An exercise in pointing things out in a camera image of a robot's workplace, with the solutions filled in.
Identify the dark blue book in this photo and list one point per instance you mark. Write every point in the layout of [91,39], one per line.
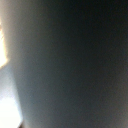
[76,66]

